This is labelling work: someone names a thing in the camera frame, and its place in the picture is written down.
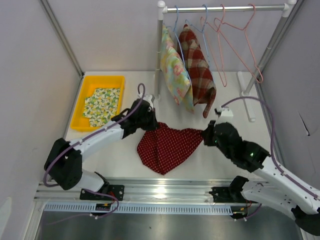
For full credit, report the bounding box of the red polka dot skirt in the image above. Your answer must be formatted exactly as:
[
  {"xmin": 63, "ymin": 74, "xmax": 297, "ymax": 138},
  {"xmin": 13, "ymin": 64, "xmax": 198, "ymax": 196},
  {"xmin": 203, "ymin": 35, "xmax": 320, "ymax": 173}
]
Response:
[{"xmin": 136, "ymin": 122, "xmax": 203, "ymax": 175}]

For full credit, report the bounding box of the pink wire hanger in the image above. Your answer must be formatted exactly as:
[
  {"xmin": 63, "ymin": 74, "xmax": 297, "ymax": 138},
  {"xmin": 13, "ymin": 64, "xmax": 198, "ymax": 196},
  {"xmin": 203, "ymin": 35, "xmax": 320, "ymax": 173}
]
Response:
[
  {"xmin": 214, "ymin": 3, "xmax": 264, "ymax": 84},
  {"xmin": 200, "ymin": 4, "xmax": 228, "ymax": 88}
]

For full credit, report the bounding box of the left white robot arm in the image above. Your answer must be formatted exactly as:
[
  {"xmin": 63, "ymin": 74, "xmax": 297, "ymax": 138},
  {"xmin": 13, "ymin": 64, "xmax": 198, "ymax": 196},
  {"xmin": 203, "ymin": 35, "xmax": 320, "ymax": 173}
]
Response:
[{"xmin": 43, "ymin": 94, "xmax": 158, "ymax": 200}]

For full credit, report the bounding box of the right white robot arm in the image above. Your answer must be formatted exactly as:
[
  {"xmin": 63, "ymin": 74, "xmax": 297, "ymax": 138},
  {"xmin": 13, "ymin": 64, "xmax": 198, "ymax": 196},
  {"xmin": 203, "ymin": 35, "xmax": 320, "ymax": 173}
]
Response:
[{"xmin": 201, "ymin": 120, "xmax": 320, "ymax": 236}]

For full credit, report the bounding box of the red plaid skirt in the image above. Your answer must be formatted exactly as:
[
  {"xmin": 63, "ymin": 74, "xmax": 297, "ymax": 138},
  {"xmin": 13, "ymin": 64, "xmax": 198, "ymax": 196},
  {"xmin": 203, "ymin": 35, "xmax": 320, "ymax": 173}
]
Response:
[{"xmin": 177, "ymin": 24, "xmax": 217, "ymax": 119}]

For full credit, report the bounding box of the pastel floral skirt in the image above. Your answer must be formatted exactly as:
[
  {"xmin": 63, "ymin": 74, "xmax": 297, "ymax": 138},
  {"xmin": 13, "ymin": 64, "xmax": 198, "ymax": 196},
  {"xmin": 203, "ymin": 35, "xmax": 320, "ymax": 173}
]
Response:
[{"xmin": 160, "ymin": 26, "xmax": 194, "ymax": 114}]

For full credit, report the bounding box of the lemon print cloth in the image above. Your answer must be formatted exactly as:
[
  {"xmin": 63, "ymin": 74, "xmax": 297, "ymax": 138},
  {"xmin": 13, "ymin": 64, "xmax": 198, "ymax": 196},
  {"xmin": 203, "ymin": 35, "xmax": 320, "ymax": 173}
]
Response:
[{"xmin": 82, "ymin": 88, "xmax": 121, "ymax": 128}]

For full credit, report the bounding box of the yellow plastic tray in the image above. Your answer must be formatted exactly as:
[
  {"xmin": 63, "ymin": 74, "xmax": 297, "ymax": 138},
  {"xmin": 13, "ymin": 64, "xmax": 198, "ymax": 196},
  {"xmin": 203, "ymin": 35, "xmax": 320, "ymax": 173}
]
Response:
[{"xmin": 70, "ymin": 75, "xmax": 125, "ymax": 132}]

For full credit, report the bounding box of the metal clothes rack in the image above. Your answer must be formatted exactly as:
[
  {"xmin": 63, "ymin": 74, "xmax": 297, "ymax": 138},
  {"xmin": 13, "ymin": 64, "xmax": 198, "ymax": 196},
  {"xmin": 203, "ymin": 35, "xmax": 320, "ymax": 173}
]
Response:
[{"xmin": 150, "ymin": 0, "xmax": 306, "ymax": 123}]

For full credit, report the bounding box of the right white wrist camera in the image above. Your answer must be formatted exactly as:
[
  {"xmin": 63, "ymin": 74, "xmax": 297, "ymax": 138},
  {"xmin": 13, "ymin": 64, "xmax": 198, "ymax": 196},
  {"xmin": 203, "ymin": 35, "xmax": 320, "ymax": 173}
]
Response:
[{"xmin": 214, "ymin": 106, "xmax": 234, "ymax": 125}]

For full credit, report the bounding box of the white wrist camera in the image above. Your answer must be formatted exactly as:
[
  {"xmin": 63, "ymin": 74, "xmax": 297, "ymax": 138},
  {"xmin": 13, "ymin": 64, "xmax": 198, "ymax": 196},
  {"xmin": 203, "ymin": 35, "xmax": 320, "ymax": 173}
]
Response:
[
  {"xmin": 214, "ymin": 106, "xmax": 234, "ymax": 125},
  {"xmin": 138, "ymin": 93, "xmax": 156, "ymax": 108}
]

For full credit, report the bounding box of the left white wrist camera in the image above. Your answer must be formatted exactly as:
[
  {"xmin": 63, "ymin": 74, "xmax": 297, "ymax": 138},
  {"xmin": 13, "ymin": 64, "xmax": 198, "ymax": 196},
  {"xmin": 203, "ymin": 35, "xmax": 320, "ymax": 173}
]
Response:
[{"xmin": 138, "ymin": 93, "xmax": 156, "ymax": 108}]

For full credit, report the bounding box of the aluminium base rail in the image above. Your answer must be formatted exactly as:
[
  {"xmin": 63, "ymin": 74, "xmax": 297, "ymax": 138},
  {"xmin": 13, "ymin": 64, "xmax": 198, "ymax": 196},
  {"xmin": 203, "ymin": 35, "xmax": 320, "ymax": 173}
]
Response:
[{"xmin": 33, "ymin": 176, "xmax": 306, "ymax": 208}]

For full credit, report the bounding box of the white slotted cable duct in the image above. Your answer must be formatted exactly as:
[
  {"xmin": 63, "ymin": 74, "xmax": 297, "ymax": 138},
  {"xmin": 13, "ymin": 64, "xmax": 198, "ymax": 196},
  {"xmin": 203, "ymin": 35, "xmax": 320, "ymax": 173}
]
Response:
[{"xmin": 44, "ymin": 201, "xmax": 239, "ymax": 216}]

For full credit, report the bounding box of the blue wire hanger left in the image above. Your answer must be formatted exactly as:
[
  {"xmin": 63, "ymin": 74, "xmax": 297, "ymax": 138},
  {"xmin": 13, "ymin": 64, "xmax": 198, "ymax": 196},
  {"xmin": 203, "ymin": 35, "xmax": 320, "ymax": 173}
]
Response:
[{"xmin": 167, "ymin": 5, "xmax": 192, "ymax": 83}]

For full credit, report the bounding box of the blue wire hanger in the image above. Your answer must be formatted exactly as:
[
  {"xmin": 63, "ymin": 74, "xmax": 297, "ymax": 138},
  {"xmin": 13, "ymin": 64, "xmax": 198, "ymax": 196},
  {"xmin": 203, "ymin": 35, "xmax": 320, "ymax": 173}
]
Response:
[
  {"xmin": 167, "ymin": 5, "xmax": 192, "ymax": 83},
  {"xmin": 185, "ymin": 4, "xmax": 211, "ymax": 69}
]

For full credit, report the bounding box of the blue wire hanger right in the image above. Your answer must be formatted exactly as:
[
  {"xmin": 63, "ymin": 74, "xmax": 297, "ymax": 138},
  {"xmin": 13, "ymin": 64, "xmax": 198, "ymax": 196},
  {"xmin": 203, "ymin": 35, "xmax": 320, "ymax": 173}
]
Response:
[{"xmin": 185, "ymin": 4, "xmax": 211, "ymax": 69}]

